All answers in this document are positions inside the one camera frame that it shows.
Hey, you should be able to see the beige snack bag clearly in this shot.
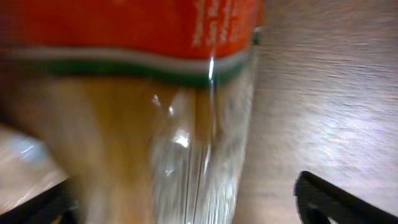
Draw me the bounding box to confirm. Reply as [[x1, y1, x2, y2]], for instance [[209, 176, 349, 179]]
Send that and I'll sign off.
[[1, 124, 67, 214]]

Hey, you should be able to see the orange spaghetti packet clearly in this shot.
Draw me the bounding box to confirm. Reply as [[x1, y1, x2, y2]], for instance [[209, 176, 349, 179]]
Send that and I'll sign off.
[[1, 0, 263, 223]]

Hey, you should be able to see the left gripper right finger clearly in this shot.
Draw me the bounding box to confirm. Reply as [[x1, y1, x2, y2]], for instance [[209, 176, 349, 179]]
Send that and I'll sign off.
[[294, 170, 397, 224]]

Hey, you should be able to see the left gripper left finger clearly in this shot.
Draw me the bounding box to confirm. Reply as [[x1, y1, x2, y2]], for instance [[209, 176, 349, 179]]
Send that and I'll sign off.
[[1, 177, 81, 224]]

